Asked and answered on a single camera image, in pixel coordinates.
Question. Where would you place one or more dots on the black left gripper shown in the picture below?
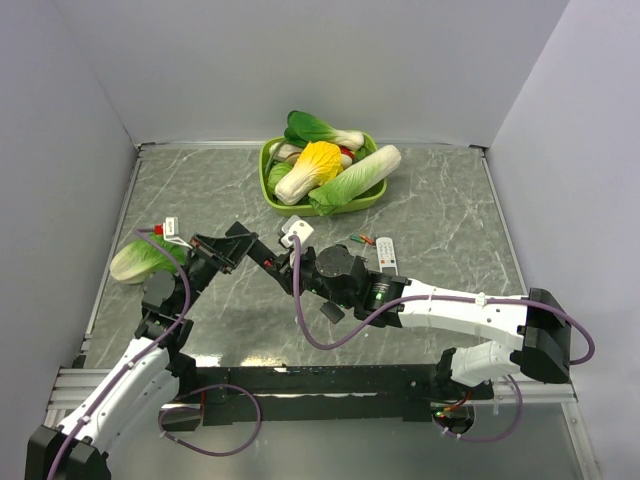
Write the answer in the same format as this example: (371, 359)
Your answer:
(228, 251)

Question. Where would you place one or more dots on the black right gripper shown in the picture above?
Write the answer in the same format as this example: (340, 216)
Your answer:
(287, 271)

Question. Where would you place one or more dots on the black battery cover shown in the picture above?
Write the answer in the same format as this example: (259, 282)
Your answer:
(332, 312)

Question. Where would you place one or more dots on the red orange battery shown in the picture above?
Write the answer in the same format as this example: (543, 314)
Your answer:
(367, 240)

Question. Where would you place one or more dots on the black remote control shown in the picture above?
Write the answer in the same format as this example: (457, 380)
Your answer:
(259, 253)

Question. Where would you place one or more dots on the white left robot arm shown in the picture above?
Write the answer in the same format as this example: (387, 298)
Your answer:
(152, 372)

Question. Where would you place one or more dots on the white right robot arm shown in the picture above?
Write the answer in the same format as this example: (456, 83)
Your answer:
(528, 334)

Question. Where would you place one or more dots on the white remote control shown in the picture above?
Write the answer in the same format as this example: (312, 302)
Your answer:
(386, 255)

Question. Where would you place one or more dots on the small green cabbage on table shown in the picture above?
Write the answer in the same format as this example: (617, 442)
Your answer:
(137, 261)

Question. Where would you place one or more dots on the green plastic basket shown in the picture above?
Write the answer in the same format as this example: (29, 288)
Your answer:
(303, 207)

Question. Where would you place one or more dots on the long green napa cabbage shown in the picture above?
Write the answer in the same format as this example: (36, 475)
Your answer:
(349, 191)

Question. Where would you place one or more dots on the small green cabbage in basket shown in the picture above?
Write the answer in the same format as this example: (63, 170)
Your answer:
(276, 174)

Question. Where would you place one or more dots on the yellow napa cabbage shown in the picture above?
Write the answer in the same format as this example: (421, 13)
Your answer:
(318, 163)

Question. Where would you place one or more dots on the white radish in basket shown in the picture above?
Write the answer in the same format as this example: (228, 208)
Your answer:
(285, 152)

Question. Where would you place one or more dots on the dark green bok choy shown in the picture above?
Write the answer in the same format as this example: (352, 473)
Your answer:
(306, 127)

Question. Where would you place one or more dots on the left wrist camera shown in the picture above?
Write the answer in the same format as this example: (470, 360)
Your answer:
(170, 232)

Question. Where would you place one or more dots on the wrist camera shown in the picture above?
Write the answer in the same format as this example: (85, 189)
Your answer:
(295, 226)
(170, 232)

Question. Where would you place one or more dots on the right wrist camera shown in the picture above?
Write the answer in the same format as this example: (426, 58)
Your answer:
(295, 226)

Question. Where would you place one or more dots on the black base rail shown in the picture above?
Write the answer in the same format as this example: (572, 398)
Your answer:
(228, 395)

